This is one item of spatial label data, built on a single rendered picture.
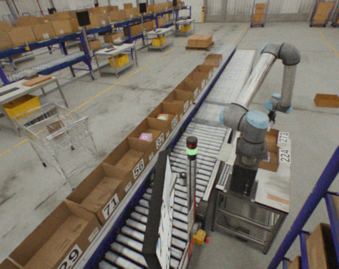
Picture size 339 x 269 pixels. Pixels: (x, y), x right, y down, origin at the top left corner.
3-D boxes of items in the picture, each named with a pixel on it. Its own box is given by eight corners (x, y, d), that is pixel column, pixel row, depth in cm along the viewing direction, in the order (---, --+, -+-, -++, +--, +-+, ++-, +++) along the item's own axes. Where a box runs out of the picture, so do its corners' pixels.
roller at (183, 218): (194, 227, 151) (195, 223, 148) (137, 205, 170) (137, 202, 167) (196, 221, 155) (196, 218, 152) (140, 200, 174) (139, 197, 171)
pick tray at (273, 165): (276, 172, 183) (279, 165, 177) (234, 162, 197) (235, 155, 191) (276, 153, 204) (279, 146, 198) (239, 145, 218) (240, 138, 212)
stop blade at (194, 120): (226, 129, 249) (226, 123, 244) (191, 123, 266) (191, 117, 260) (226, 129, 249) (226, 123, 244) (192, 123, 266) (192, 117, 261)
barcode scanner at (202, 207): (209, 207, 131) (210, 200, 124) (204, 224, 124) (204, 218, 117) (200, 204, 134) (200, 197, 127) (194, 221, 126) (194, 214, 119)
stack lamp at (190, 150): (195, 156, 87) (195, 145, 83) (184, 153, 89) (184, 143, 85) (198, 149, 90) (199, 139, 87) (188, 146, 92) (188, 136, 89)
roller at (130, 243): (178, 273, 127) (179, 268, 125) (114, 240, 146) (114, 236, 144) (182, 266, 131) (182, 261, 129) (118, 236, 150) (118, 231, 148)
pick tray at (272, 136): (274, 151, 206) (277, 144, 200) (237, 142, 222) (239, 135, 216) (277, 136, 226) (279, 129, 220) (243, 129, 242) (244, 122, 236)
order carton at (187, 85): (193, 102, 279) (193, 91, 269) (174, 100, 290) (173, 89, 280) (201, 91, 308) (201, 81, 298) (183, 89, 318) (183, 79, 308)
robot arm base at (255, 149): (264, 141, 150) (267, 131, 144) (266, 157, 135) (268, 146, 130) (238, 137, 156) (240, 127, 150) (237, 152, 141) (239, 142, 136)
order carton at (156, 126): (154, 155, 194) (152, 142, 184) (130, 149, 204) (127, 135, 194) (170, 133, 222) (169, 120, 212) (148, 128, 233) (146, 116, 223)
